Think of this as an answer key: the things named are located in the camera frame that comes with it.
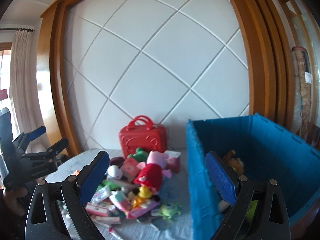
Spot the red toy suitcase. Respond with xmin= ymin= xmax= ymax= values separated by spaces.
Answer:
xmin=118 ymin=115 xmax=168 ymax=159

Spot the blue plastic storage crate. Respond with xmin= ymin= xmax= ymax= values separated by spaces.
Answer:
xmin=185 ymin=114 xmax=319 ymax=239

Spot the orange pink plush toy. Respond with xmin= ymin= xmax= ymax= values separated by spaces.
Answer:
xmin=73 ymin=170 xmax=80 ymax=176

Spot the pink tissue pack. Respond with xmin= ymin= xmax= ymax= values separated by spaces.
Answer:
xmin=165 ymin=151 xmax=181 ymax=173

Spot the green frog plush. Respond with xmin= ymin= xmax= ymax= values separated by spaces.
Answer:
xmin=127 ymin=147 xmax=149 ymax=163

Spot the pink white tissue box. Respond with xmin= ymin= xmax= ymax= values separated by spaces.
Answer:
xmin=120 ymin=158 xmax=140 ymax=182

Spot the white wet wipes pack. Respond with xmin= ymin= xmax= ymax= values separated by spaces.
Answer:
xmin=91 ymin=185 xmax=112 ymax=204

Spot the wooden slat room divider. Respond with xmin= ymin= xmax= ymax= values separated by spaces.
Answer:
xmin=273 ymin=0 xmax=320 ymax=93

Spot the white round plush toy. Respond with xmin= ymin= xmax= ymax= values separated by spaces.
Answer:
xmin=107 ymin=165 xmax=123 ymax=180

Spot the yellow duck plush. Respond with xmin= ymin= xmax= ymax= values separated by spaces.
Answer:
xmin=127 ymin=186 xmax=161 ymax=209

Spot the beige window curtain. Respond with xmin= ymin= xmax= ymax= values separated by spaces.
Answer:
xmin=8 ymin=29 xmax=51 ymax=153

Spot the green one-eyed monster plush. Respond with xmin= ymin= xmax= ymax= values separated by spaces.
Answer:
xmin=159 ymin=202 xmax=182 ymax=222

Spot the pink pig plush red dress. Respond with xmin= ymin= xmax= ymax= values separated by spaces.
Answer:
xmin=133 ymin=151 xmax=172 ymax=194

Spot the brown plush in crate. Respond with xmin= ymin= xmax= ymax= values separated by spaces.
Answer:
xmin=222 ymin=150 xmax=244 ymax=176

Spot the rolled patterned carpet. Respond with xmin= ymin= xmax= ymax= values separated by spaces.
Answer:
xmin=292 ymin=46 xmax=312 ymax=141

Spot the lime green toy in crate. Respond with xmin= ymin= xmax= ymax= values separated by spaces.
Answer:
xmin=246 ymin=200 xmax=258 ymax=223

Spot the pink long medicine box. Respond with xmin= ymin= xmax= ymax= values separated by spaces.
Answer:
xmin=85 ymin=203 xmax=110 ymax=217

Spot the pink wipes pack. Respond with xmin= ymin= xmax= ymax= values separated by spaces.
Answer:
xmin=125 ymin=200 xmax=160 ymax=219

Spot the person's left hand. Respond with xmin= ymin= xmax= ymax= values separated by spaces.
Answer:
xmin=2 ymin=186 xmax=28 ymax=217

